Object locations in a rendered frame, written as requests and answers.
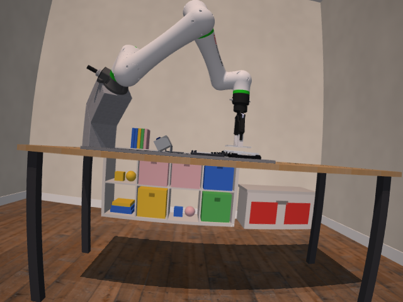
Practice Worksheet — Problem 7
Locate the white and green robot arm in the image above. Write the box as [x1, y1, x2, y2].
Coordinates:
[87, 0, 252, 106]

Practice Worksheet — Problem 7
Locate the grey operator panel with coloured buttons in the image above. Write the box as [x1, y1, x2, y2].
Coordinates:
[153, 135, 184, 154]

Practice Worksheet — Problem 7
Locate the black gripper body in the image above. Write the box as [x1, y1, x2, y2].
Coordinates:
[234, 104, 247, 121]

